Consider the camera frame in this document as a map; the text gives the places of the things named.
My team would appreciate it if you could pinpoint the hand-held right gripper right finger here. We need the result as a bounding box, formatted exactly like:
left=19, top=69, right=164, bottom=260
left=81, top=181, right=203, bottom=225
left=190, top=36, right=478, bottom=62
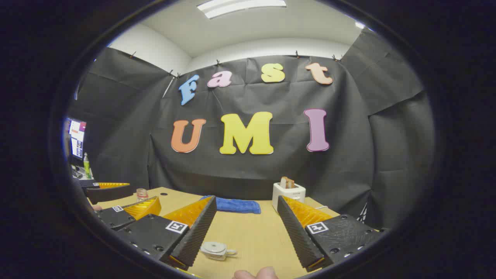
left=277, top=195, right=389, bottom=272

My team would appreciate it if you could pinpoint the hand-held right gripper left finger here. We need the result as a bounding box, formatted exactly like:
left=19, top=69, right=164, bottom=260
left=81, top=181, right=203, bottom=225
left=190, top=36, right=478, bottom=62
left=115, top=196, right=218, bottom=271

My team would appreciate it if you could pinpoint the white ceramic teacup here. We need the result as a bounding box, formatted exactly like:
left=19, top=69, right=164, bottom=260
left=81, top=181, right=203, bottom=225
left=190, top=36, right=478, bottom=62
left=201, top=248, right=238, bottom=261

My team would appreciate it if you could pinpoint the white side desk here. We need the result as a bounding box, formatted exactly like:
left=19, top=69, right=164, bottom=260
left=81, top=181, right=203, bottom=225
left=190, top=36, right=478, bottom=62
left=71, top=166, right=94, bottom=181

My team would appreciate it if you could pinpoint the white toaster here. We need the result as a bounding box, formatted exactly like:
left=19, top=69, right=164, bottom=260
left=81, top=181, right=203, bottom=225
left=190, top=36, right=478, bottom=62
left=272, top=182, right=307, bottom=212

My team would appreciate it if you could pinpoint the blue towel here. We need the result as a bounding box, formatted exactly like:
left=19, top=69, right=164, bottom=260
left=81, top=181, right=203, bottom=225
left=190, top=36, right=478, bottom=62
left=200, top=196, right=261, bottom=214

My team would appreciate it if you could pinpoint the computer monitor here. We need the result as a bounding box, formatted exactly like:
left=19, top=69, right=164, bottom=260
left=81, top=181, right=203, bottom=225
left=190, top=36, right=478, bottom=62
left=65, top=118, right=87, bottom=160

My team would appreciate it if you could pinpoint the ceiling light panel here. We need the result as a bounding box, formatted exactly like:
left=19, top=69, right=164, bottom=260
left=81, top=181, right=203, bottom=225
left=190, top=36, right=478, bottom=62
left=197, top=0, right=287, bottom=19

